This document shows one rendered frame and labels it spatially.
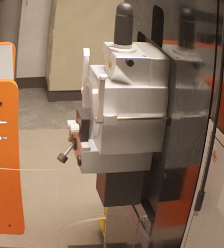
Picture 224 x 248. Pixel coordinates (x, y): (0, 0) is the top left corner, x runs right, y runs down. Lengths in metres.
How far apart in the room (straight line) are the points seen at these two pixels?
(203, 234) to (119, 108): 0.23
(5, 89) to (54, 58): 2.83
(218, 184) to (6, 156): 0.69
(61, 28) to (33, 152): 2.24
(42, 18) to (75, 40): 0.47
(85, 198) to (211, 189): 0.92
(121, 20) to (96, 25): 3.18
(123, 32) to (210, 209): 0.28
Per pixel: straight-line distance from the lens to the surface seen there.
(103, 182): 0.74
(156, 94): 0.67
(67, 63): 3.89
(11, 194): 1.16
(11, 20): 3.83
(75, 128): 0.70
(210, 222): 0.52
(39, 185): 1.46
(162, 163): 0.71
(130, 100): 0.66
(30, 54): 4.22
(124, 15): 0.66
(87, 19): 3.82
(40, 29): 4.17
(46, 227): 1.27
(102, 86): 0.64
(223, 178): 0.49
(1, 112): 1.06
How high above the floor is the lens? 1.47
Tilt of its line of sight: 23 degrees down
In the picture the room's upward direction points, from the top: 4 degrees clockwise
